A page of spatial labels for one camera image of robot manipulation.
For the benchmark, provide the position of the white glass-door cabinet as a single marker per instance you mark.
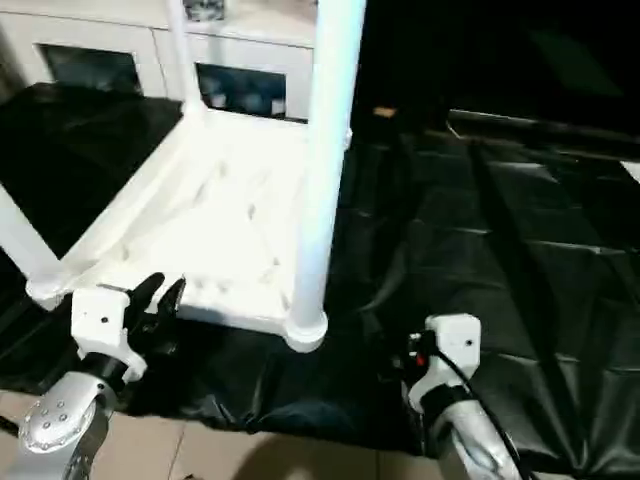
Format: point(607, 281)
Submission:
point(100, 30)

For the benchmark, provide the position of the black horizontal bar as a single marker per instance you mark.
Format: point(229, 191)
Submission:
point(545, 127)

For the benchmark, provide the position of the small white jar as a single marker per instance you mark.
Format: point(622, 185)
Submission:
point(278, 106)

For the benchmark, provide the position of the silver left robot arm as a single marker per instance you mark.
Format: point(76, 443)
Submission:
point(60, 420)

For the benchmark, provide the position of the white plastic table top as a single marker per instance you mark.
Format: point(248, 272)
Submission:
point(200, 200)

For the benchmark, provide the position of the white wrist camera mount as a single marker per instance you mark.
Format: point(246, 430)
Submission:
point(97, 315)
point(457, 340)

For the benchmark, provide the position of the black plastic mat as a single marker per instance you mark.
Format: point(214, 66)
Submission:
point(500, 250)

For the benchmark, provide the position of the dark patterned bundle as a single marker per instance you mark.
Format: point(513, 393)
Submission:
point(204, 9)

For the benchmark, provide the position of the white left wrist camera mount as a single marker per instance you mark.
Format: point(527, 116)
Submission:
point(97, 315)

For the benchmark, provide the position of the white plastic table leg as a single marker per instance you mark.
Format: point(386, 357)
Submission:
point(330, 150)
point(185, 55)
point(25, 235)

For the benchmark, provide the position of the dark furniture with brass label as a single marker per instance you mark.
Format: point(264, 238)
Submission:
point(500, 45)

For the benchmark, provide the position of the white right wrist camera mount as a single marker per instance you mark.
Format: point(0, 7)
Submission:
point(457, 340)

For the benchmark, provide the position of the white flat sheet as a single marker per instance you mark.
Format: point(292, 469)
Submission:
point(632, 171)

